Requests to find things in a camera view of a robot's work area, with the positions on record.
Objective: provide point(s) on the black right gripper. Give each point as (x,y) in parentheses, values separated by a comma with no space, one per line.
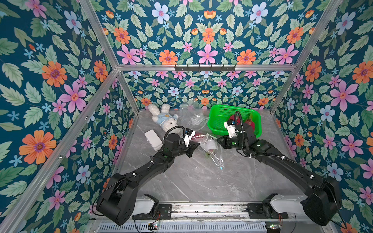
(226,140)

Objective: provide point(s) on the green plastic basket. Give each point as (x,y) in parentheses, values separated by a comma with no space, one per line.
(219,114)

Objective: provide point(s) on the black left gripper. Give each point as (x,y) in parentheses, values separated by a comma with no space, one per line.
(192,146)

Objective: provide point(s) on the black hook rail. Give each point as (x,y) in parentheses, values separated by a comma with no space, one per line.
(198,68)

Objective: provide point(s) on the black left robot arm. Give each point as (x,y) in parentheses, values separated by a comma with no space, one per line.
(119,200)

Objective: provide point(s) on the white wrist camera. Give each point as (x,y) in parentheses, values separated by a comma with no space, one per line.
(231,128)
(189,134)

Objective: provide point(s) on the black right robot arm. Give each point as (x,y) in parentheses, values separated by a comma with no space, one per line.
(323,195)

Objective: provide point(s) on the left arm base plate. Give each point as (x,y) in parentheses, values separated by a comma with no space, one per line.
(160,212)

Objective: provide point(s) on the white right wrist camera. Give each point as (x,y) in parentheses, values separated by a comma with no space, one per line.
(231,128)

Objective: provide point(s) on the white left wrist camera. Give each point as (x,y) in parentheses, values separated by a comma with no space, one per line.
(189,134)

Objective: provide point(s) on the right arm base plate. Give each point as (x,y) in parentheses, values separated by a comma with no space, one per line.
(263,211)

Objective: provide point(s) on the white plush bear toy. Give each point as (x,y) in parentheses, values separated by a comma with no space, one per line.
(163,117)

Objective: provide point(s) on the white rectangular box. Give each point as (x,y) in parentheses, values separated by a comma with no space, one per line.
(154,140)

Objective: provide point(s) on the clear zip-top bag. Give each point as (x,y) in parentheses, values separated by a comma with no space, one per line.
(194,117)
(212,149)

